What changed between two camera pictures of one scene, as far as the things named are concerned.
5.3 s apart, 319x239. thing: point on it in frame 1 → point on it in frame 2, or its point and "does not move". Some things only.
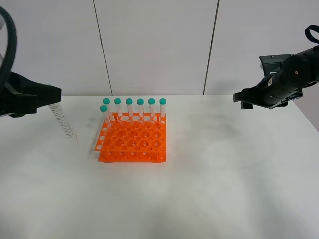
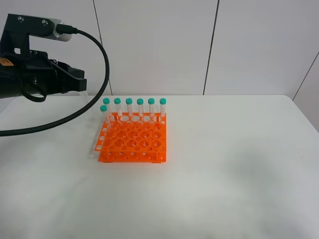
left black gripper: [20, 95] → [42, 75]
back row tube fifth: [151, 101] does not move
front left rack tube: [103, 108] does not move
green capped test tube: [63, 121] → [84, 95]
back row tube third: [129, 101] does not move
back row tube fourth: [140, 101] does not move
